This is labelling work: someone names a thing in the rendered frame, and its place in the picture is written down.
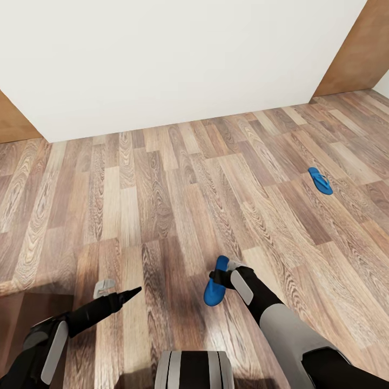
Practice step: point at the bed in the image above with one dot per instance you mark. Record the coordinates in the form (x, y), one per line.
(20, 312)

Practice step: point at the sandal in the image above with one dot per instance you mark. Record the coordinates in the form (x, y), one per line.
(321, 184)
(214, 293)

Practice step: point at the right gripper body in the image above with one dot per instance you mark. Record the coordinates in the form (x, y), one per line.
(220, 278)

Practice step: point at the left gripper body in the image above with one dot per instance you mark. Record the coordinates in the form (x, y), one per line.
(101, 308)

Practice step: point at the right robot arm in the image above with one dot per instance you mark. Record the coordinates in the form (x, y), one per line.
(307, 359)

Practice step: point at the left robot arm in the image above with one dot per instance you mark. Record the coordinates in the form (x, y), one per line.
(35, 366)

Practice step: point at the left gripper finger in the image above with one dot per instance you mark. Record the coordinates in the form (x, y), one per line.
(127, 295)

